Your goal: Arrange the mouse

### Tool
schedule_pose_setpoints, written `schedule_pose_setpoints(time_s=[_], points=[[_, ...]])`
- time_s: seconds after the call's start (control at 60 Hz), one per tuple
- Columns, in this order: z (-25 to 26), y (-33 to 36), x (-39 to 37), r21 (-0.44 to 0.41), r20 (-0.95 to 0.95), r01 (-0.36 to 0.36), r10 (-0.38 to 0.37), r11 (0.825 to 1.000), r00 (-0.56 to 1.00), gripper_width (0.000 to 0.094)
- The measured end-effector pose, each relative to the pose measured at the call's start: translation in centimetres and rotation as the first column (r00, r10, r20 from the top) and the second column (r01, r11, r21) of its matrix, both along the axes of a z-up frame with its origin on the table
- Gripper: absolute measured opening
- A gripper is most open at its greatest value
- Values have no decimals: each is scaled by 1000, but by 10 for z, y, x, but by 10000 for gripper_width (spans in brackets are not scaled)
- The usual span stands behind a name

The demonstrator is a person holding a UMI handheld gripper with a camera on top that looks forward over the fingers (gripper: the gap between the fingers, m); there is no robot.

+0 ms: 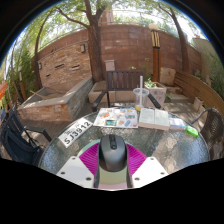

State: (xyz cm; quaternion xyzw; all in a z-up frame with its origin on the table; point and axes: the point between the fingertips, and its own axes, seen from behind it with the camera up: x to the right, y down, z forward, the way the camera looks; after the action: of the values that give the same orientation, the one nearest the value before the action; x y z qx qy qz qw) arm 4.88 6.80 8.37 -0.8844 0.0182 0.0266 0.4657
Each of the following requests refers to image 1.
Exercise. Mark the black slatted patio chair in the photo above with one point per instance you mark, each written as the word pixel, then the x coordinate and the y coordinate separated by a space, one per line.
pixel 16 146

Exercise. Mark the small pale packet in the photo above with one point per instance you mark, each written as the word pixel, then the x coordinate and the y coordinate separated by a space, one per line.
pixel 177 124

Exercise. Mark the slender tree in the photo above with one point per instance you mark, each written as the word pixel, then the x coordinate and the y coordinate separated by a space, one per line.
pixel 181 50

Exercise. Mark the beige cushion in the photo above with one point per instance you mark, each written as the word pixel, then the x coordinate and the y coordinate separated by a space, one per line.
pixel 167 76

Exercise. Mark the large tree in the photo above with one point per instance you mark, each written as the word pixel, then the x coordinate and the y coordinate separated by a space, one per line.
pixel 95 53

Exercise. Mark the clear plastic cup with straw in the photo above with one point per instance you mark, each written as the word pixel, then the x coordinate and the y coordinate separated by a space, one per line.
pixel 140 98

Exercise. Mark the black bag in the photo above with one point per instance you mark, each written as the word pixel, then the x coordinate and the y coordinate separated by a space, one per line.
pixel 15 143

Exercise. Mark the dark wooden armchair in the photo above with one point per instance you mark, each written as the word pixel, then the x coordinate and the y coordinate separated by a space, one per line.
pixel 121 80

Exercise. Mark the stone planter bed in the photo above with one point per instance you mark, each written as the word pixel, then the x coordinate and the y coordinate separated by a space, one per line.
pixel 50 110

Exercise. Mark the curved wooden bench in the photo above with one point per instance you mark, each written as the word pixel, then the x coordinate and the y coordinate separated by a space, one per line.
pixel 195 88

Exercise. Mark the wall lamp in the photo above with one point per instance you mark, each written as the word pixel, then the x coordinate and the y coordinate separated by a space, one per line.
pixel 40 66
pixel 83 48

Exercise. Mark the brown wicker chair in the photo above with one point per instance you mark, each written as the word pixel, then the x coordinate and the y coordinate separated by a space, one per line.
pixel 213 128

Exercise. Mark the dark grey computer mouse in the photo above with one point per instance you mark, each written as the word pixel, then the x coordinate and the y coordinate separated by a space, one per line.
pixel 112 155

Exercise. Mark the colourful printed sheet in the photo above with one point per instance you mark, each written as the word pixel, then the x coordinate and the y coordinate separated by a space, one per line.
pixel 116 117

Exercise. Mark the grey utility box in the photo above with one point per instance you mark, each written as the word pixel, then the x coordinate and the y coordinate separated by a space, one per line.
pixel 110 65

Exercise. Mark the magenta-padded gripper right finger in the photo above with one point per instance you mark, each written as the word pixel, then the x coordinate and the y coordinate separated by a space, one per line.
pixel 150 171

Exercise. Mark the wooden lamp post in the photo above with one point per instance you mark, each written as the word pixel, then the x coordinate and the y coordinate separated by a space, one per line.
pixel 155 56

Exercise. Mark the green marker pen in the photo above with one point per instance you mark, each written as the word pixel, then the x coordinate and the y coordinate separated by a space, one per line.
pixel 192 131

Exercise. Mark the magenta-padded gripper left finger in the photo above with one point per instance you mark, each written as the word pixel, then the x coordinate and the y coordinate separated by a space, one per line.
pixel 75 171

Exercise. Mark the white license plate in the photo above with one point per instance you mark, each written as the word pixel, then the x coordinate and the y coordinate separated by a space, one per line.
pixel 75 132

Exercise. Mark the orange umbrella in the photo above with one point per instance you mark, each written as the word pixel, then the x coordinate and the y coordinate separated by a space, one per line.
pixel 2 90

